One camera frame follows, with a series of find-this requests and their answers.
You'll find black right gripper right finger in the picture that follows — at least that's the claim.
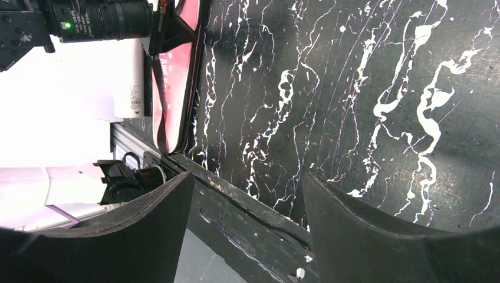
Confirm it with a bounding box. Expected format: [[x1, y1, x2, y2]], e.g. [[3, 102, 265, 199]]
[[302, 172, 499, 282]]

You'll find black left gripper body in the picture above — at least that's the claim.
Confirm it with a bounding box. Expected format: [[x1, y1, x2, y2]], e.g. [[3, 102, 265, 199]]
[[1, 1, 196, 71]]

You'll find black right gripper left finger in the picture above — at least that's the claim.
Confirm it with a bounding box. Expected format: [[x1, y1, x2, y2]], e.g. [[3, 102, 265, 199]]
[[1, 172, 194, 282]]

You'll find pink racket bag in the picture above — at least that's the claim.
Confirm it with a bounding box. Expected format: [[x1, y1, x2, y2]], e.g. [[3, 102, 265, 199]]
[[152, 1, 210, 155]]

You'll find white shuttlecock tube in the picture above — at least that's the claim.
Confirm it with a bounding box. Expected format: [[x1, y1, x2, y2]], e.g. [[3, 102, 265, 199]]
[[113, 40, 144, 119]]

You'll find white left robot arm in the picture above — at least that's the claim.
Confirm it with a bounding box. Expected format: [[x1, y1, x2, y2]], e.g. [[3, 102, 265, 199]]
[[1, 1, 206, 212]]

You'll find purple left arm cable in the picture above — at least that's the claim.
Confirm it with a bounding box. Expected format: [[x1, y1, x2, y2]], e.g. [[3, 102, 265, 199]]
[[47, 205, 81, 224]]

